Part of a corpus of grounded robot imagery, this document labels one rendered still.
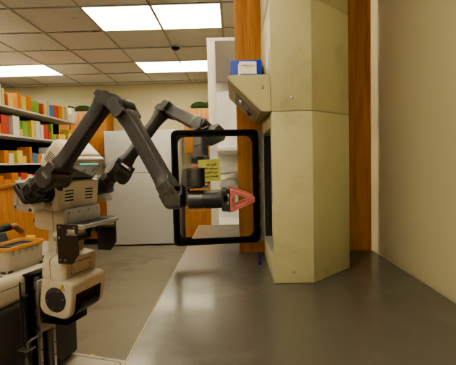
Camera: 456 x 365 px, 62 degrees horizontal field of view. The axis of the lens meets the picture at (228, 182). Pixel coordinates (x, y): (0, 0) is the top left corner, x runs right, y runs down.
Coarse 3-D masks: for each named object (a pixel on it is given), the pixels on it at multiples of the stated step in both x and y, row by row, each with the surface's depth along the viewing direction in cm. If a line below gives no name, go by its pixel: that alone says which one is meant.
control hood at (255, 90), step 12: (228, 84) 111; (240, 84) 103; (252, 84) 103; (264, 84) 103; (240, 96) 111; (252, 96) 103; (264, 96) 103; (252, 108) 111; (264, 108) 103; (252, 120) 134
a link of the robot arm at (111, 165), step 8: (160, 112) 181; (152, 120) 181; (160, 120) 182; (152, 128) 181; (128, 152) 179; (136, 152) 180; (112, 160) 181; (120, 160) 178; (128, 160) 179; (112, 168) 175; (128, 168) 185; (128, 176) 181
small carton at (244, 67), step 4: (240, 64) 112; (244, 64) 112; (248, 64) 112; (252, 64) 112; (240, 68) 112; (244, 68) 112; (248, 68) 112; (252, 68) 112; (240, 72) 112; (244, 72) 112; (248, 72) 112; (252, 72) 112; (256, 72) 112
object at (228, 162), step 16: (192, 144) 131; (208, 144) 132; (224, 144) 133; (240, 144) 133; (192, 160) 132; (208, 160) 132; (224, 160) 133; (240, 160) 134; (208, 176) 133; (224, 176) 133; (240, 176) 134; (192, 224) 133; (208, 224) 133; (224, 224) 134; (240, 224) 135
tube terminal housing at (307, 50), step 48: (288, 0) 101; (288, 48) 102; (336, 48) 111; (288, 96) 103; (336, 96) 111; (288, 144) 103; (336, 144) 112; (288, 192) 104; (336, 192) 112; (288, 240) 105; (336, 240) 113
